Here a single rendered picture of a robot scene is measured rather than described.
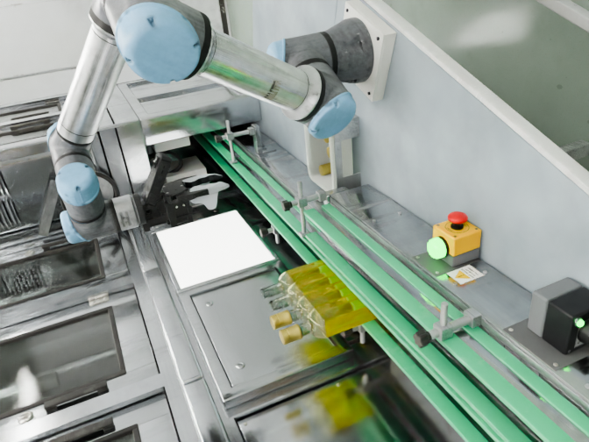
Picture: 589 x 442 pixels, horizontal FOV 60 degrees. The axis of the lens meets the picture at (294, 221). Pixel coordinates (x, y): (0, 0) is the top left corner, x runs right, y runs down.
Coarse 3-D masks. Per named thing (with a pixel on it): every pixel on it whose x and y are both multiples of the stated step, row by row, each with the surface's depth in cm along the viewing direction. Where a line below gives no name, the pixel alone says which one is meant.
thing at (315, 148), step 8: (304, 128) 153; (312, 136) 155; (312, 144) 156; (320, 144) 157; (328, 144) 158; (312, 152) 157; (320, 152) 158; (312, 160) 158; (320, 160) 159; (328, 160) 160; (312, 168) 160; (312, 176) 159; (320, 176) 158; (328, 176) 157; (320, 184) 154; (328, 184) 153; (336, 184) 147
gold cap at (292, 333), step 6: (294, 324) 116; (282, 330) 115; (288, 330) 115; (294, 330) 115; (300, 330) 115; (282, 336) 114; (288, 336) 114; (294, 336) 115; (300, 336) 115; (282, 342) 116; (288, 342) 115
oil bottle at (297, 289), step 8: (328, 272) 131; (304, 280) 129; (312, 280) 129; (320, 280) 128; (328, 280) 128; (336, 280) 128; (288, 288) 128; (296, 288) 126; (304, 288) 126; (312, 288) 126; (320, 288) 126; (296, 296) 125
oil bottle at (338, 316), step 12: (336, 300) 121; (348, 300) 120; (312, 312) 118; (324, 312) 117; (336, 312) 117; (348, 312) 117; (360, 312) 119; (372, 312) 120; (312, 324) 116; (324, 324) 115; (336, 324) 117; (348, 324) 119; (324, 336) 117
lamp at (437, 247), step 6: (432, 240) 106; (438, 240) 105; (444, 240) 105; (432, 246) 105; (438, 246) 105; (444, 246) 105; (432, 252) 106; (438, 252) 105; (444, 252) 105; (438, 258) 106
